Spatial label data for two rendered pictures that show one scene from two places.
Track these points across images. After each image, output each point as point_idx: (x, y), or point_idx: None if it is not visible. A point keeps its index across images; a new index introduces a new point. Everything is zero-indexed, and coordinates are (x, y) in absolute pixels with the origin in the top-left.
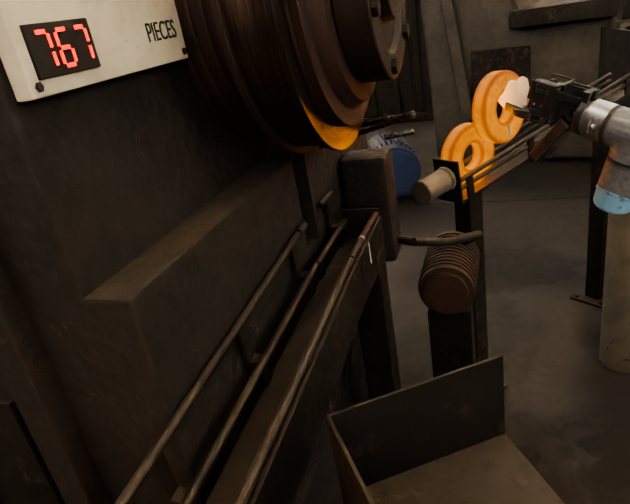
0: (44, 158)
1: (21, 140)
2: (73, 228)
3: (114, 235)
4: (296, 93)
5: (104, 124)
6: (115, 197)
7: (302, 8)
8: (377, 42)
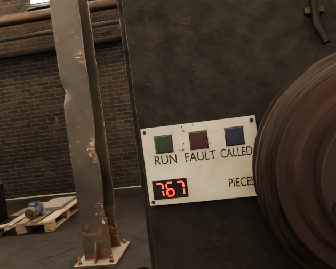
0: (157, 224)
1: (150, 216)
2: (161, 253)
3: (183, 264)
4: (279, 242)
5: (194, 218)
6: (190, 248)
7: (286, 195)
8: None
